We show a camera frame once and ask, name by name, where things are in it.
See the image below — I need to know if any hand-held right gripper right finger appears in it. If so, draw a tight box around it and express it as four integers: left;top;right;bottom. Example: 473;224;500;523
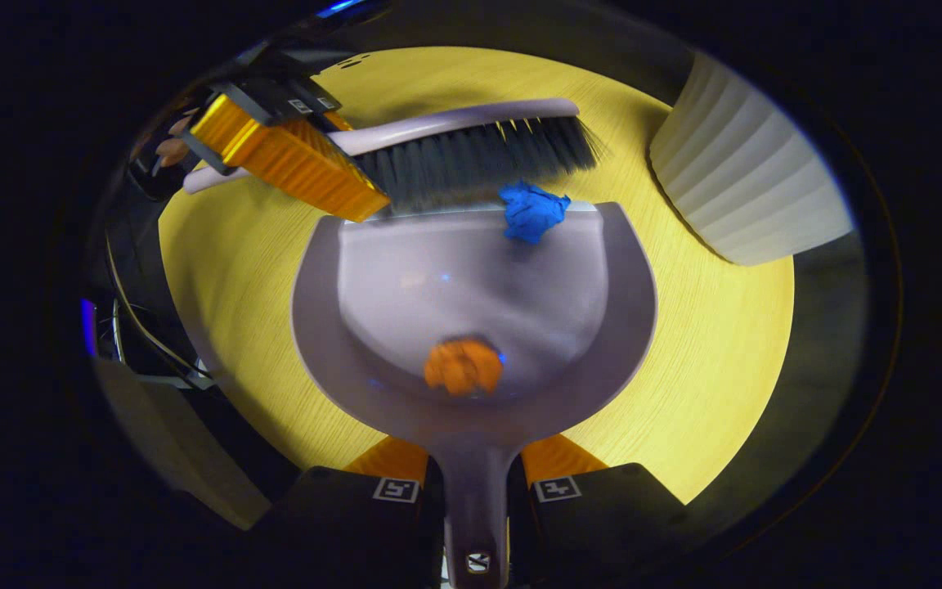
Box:
507;433;693;589

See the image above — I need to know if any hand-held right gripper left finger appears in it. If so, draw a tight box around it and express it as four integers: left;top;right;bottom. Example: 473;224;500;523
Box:
254;435;446;589

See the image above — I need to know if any small lavender broom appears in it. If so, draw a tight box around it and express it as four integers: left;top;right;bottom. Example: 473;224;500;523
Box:
183;98;603;215

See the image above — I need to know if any orange paper trash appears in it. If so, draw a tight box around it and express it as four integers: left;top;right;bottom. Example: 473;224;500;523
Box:
424;338;505;397

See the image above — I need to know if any lavender plastic dustpan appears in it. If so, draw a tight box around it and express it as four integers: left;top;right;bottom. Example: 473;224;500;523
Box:
291;200;658;589

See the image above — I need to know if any blue paper trash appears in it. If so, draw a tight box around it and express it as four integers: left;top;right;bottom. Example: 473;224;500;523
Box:
498;180;572;245

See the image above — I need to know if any white ribbed garbage bin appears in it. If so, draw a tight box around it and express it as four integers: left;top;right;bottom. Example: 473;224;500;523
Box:
649;51;855;267

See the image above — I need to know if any beige board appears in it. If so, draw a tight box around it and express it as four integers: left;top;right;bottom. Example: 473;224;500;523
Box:
93;358;273;531

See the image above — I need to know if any thin cable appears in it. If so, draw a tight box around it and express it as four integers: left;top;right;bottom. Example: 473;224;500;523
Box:
103;237;214;389

